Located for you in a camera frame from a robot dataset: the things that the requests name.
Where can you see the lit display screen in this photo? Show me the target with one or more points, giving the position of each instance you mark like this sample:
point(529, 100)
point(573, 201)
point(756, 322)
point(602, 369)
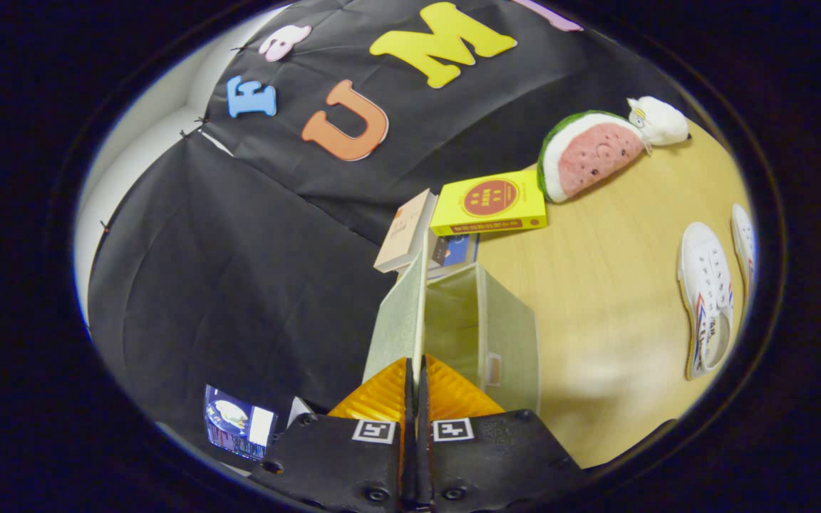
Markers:
point(236, 420)

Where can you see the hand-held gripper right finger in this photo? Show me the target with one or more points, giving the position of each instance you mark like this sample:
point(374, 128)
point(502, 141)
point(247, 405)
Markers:
point(496, 456)

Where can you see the green fabric storage box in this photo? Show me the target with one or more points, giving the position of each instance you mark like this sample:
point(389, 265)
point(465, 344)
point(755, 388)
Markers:
point(510, 335)

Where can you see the watermelon slice plush toy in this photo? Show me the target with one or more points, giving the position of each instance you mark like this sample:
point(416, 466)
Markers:
point(592, 153)

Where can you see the white plush toy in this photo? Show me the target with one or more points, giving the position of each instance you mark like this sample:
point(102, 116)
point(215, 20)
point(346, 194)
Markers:
point(660, 121)

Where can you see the white canvas shoe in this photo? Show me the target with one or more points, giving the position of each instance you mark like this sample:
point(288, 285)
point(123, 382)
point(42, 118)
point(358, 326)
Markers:
point(744, 242)
point(706, 285)

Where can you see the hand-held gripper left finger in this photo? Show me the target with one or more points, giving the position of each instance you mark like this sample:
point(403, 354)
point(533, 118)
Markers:
point(332, 456)

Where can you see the yellow book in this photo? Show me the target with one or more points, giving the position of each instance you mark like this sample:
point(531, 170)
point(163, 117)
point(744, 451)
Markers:
point(489, 203)

